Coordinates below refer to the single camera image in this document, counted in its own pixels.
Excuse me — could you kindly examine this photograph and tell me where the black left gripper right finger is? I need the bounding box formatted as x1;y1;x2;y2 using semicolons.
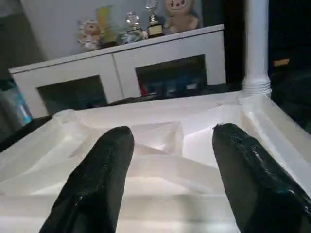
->
211;122;311;233

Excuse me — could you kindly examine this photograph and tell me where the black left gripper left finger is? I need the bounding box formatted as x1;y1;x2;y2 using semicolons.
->
38;125;136;233

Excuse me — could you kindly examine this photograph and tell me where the white plastic table top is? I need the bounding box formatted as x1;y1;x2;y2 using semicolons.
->
0;93;311;233

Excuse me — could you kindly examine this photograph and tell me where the white plastic table leg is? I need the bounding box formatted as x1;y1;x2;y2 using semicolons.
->
241;0;272;98

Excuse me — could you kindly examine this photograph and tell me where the small tan label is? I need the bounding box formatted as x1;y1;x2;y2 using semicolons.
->
273;58;292;68

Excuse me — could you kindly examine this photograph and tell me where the white glass-door cabinet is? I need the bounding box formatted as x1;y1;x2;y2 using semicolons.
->
8;23;227;115

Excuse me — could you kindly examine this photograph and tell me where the small brown white plush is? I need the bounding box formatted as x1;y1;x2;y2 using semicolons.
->
77;20;102;51

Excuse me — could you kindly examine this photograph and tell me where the yellow translucent award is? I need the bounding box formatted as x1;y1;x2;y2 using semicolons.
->
95;5;118;47

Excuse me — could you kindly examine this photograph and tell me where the clear glass ornament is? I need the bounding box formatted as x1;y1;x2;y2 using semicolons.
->
124;11;142;33

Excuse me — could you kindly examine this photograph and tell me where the gold trophy black base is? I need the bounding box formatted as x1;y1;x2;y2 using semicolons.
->
145;0;164;39

